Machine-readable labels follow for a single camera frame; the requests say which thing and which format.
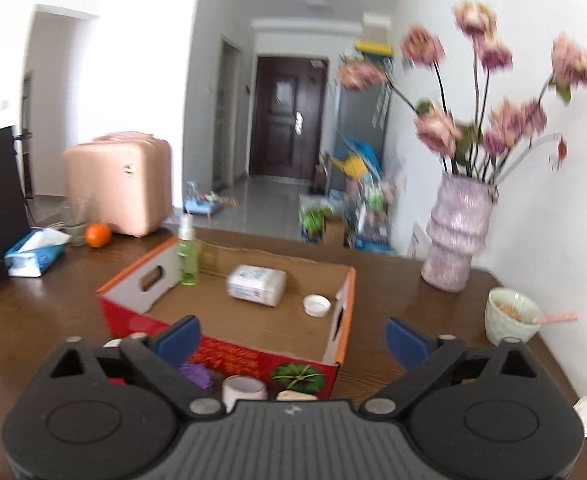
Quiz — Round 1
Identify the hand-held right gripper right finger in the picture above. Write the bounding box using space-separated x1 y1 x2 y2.
362 316 545 419

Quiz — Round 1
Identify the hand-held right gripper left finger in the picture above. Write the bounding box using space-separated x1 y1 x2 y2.
48 314 227 421

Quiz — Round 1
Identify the purple lid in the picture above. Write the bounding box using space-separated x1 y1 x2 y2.
180 361 224 392

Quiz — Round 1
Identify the red cardboard box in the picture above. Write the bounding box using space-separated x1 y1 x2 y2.
96 234 357 403

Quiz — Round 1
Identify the white round container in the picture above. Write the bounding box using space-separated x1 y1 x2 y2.
222 375 269 411

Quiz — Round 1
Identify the white cube jar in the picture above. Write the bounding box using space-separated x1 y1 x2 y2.
275 390 319 403

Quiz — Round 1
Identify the green spray bottle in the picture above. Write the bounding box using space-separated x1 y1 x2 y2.
176 214 200 287

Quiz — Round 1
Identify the white plastic jar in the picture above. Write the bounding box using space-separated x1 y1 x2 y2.
226 264 288 307

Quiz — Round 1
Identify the white round lid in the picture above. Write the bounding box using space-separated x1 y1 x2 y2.
303 294 332 318

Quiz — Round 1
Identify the pale green bowl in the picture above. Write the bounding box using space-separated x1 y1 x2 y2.
484 287 544 347

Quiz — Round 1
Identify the pink textured vase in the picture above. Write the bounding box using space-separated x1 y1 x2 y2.
420 172 499 293

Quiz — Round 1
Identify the cluttered storage cart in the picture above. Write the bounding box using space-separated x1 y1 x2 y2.
345 179 398 252

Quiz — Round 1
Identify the small brown cardboard box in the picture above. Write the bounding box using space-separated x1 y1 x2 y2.
322 215 347 247

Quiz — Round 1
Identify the orange fruit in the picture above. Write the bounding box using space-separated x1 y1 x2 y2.
85 223 112 248

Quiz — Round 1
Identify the blue floor toy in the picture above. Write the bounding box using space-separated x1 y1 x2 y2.
183 181 225 217

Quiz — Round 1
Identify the green printed pack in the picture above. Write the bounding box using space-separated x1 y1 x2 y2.
299 206 335 242

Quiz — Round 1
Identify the pink spoon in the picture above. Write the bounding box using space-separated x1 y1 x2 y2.
531 311 581 325

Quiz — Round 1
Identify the clear drinking glass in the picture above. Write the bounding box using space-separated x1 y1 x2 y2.
62 197 95 247

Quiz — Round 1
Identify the blue tissue pack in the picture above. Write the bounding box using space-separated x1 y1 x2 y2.
4 227 72 279

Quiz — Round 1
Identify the pink suitcase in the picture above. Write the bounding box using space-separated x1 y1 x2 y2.
62 132 173 238

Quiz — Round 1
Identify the yellow toy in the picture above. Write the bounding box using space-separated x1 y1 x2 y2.
329 154 370 179

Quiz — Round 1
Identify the blue bag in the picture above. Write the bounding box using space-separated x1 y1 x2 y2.
333 136 385 181

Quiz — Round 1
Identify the dried pink flower bouquet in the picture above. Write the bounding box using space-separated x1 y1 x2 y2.
336 0 587 186

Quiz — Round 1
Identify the grey interior door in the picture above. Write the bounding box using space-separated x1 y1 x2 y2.
212 35 245 190

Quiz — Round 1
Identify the grey refrigerator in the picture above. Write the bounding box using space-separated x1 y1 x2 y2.
330 79 392 196

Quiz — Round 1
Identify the dark brown entrance door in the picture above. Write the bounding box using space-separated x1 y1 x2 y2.
248 55 329 181

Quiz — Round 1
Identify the yellow and blue box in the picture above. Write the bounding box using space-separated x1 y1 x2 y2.
355 39 394 57

